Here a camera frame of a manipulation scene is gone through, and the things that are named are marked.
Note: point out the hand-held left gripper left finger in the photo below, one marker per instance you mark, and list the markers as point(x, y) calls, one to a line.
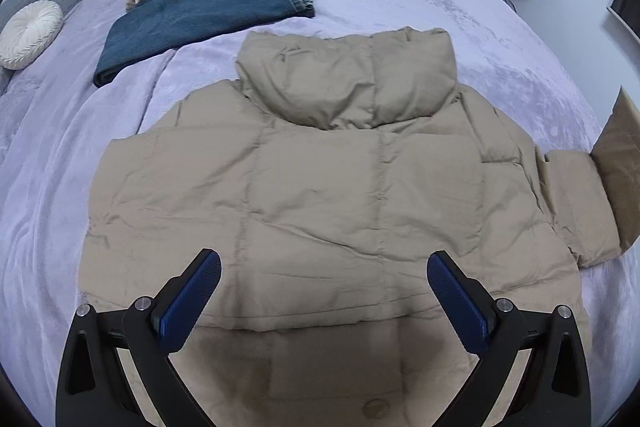
point(192, 297)

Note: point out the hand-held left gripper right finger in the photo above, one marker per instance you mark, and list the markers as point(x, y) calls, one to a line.
point(457, 302)

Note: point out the beige puffer jacket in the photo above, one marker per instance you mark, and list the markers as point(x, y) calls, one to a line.
point(320, 187)

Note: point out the folded blue jeans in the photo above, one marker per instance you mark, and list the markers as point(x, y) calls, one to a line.
point(200, 12)

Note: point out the round white pillow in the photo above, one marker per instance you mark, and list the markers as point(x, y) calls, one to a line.
point(27, 34)

